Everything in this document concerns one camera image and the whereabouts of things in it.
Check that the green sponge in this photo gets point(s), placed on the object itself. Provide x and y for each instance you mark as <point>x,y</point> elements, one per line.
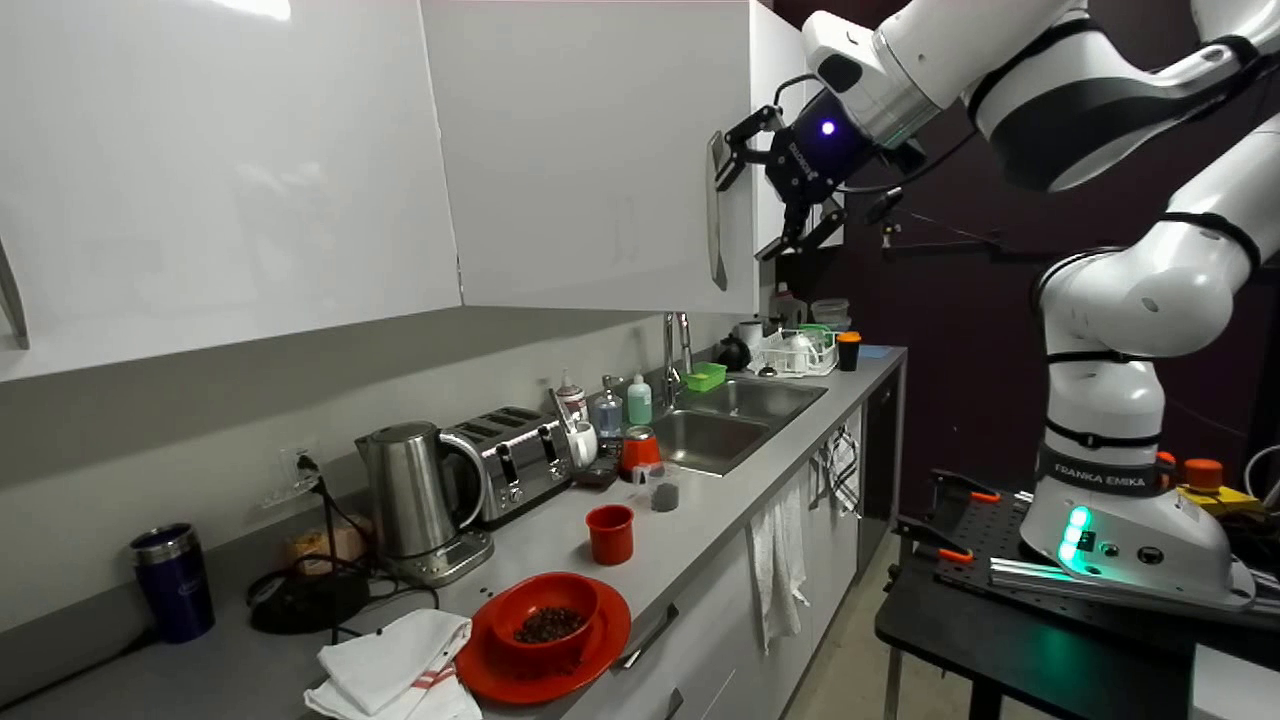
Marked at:
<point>704,376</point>

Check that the white paper sheet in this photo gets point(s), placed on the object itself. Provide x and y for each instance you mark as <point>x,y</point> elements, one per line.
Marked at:
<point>1234,680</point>

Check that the stainless steel electric kettle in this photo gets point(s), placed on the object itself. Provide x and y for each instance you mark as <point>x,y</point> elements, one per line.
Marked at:
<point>406,502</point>

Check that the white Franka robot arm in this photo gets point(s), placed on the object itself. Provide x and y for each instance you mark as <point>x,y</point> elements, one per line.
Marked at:
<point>1123,292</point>

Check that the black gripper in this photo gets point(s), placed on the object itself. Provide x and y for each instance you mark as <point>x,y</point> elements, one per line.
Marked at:
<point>822,140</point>

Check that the green soap dispenser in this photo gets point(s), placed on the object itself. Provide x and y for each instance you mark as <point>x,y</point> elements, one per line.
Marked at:
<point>636,401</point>

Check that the dark food pieces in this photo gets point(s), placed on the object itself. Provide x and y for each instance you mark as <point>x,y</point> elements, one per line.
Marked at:
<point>550,627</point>

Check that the red cup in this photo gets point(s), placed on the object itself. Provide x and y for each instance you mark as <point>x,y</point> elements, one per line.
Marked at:
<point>608,539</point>

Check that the red emergency stop button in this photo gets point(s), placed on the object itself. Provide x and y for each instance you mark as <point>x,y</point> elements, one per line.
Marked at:
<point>1207,478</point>

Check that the black jar with orange lid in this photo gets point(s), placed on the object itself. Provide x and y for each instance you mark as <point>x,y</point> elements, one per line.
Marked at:
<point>849,353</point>

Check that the grey base cabinet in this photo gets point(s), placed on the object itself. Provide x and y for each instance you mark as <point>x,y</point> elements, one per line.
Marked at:
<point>725,602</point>

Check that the white dish rack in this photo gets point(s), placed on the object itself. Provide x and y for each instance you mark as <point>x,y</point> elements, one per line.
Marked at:
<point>791,351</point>

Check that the plain white folded towel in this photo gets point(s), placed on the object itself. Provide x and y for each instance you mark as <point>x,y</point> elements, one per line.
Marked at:
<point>390,652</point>

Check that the brown round object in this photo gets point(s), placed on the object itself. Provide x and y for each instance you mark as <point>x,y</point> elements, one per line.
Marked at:
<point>330,547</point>

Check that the red-orange canister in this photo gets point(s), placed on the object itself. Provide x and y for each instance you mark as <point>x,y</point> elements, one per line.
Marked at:
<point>642,457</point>

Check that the red bowl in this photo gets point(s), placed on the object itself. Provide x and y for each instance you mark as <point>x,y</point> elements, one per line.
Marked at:
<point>502,646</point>

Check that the black round pan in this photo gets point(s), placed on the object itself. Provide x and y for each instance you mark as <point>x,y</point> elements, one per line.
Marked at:
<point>304,602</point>

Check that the wide white overhead cabinet door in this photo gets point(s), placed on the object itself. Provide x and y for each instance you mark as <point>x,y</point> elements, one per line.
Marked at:
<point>225,173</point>

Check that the black robot table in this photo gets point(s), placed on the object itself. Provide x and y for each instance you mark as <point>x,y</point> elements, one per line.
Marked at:
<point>1052,642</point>

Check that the white hanging towel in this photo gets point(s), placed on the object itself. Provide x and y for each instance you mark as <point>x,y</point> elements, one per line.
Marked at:
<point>776,552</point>

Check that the red plate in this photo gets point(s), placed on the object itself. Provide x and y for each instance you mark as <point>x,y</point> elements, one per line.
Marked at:
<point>604,652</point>

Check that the clear soap dispenser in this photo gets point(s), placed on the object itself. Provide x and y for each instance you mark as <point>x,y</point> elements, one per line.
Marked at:
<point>608,408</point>

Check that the stainless steel four-slot toaster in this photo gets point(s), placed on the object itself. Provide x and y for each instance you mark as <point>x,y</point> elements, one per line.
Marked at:
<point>516,463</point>

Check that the white wall outlet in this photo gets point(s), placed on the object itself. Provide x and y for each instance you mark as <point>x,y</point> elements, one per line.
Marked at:
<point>304,468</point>

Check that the dark blue travel mug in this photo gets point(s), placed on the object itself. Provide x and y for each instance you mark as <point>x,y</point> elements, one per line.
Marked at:
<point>174,582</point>

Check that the patterned hanging towel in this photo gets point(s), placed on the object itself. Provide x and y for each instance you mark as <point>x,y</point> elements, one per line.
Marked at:
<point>843,466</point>

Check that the white towel with red stripe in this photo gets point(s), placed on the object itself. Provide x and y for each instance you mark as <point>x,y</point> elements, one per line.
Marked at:
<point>402,706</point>

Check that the chrome sink faucet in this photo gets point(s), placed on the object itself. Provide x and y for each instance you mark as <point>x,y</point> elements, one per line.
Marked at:
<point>682,351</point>

